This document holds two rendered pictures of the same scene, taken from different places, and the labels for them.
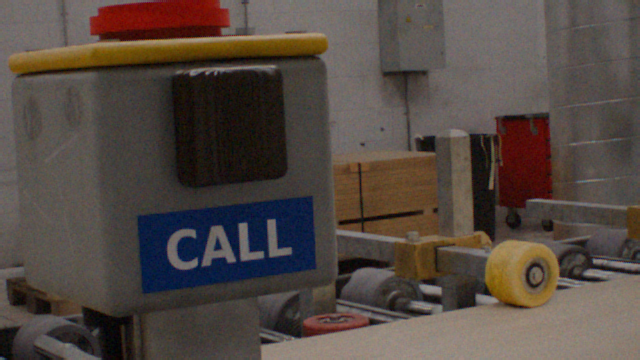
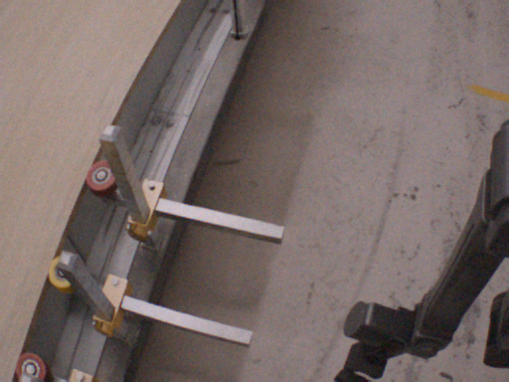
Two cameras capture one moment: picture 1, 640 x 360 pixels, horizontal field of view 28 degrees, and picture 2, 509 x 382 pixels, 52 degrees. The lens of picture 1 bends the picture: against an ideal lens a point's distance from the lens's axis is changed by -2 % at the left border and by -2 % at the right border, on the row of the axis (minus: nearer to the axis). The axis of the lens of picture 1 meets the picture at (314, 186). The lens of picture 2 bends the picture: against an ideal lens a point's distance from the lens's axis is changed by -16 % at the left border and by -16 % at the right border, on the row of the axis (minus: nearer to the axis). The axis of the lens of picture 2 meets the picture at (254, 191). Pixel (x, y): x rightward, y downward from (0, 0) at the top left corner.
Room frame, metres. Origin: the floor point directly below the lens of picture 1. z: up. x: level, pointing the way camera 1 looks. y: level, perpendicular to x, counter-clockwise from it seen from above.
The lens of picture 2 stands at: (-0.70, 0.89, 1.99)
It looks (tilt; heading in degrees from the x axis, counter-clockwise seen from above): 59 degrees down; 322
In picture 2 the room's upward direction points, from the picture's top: 6 degrees counter-clockwise
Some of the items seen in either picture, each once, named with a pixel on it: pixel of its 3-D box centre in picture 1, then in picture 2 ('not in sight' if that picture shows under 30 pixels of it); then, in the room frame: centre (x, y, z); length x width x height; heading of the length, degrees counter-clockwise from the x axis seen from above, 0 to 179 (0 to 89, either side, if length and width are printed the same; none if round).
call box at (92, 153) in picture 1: (168, 177); not in sight; (0.37, 0.04, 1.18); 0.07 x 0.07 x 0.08; 31
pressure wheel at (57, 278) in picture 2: not in sight; (71, 281); (-0.04, 0.91, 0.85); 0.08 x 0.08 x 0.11
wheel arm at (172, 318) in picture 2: not in sight; (152, 312); (-0.20, 0.80, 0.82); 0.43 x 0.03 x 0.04; 31
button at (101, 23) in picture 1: (160, 34); not in sight; (0.37, 0.04, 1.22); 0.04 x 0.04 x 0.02
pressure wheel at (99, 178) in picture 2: not in sight; (106, 187); (0.10, 0.69, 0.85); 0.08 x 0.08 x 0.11
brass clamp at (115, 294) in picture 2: not in sight; (111, 306); (-0.13, 0.87, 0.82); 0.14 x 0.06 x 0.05; 121
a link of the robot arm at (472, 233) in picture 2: not in sight; (467, 271); (-0.67, 0.57, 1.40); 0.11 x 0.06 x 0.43; 122
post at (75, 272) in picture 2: not in sight; (101, 306); (-0.15, 0.89, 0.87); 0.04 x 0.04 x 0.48; 31
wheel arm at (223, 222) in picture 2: not in sight; (186, 214); (-0.07, 0.59, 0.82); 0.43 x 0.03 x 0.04; 31
